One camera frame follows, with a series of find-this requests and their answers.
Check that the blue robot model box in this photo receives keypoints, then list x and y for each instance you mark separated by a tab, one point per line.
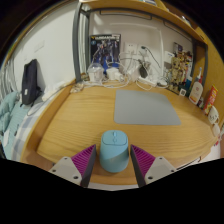
105	51

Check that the white charger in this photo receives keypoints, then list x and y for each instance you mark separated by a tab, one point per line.
115	74

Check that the white power strip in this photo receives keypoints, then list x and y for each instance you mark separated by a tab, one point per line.
147	82

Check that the black backpack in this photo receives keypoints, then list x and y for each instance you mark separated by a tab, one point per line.
30	83

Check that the white bottle with red cap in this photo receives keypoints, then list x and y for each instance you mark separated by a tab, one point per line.
196	93

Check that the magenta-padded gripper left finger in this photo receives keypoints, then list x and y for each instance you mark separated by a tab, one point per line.
68	168

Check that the blue plaid bed sheet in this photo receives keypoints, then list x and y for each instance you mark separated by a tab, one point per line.
21	130

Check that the blue spray bottle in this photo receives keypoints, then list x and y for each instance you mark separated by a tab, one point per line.
200	74

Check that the clear domed plastic cup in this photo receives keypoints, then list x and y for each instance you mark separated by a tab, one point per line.
95	73

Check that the dark metal cup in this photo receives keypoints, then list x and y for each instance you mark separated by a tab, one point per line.
143	72

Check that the teal blanket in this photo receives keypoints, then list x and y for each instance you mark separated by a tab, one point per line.
8	111

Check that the light blue computer mouse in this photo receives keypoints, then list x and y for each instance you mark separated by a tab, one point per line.
114	153

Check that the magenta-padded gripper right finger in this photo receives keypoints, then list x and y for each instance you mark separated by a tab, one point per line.
157	168

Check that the brown figurine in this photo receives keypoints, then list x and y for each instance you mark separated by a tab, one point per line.
179	73

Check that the grey mouse pad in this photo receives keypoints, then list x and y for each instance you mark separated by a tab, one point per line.
146	108

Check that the white mug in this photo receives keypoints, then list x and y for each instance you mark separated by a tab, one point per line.
213	115

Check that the red yellow snack canister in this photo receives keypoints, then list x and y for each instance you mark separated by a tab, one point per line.
210	99

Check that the small white cube clock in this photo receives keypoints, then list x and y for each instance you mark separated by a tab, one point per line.
182	92

